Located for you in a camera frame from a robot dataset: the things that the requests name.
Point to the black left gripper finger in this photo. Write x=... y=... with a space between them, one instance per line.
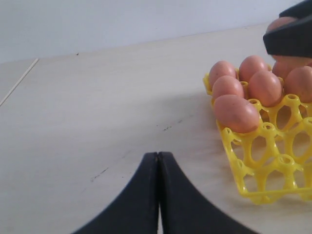
x=184 y=210
x=292 y=40
x=135 y=209
x=299 y=10

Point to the brown egg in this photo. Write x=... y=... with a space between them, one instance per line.
x=280 y=22
x=236 y=113

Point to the yellow plastic egg tray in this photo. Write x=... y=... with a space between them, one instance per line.
x=275 y=159

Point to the brown egg placed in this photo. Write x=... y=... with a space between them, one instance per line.
x=299 y=82
x=284 y=64
x=265 y=87
x=227 y=85
x=250 y=65
x=219 y=69

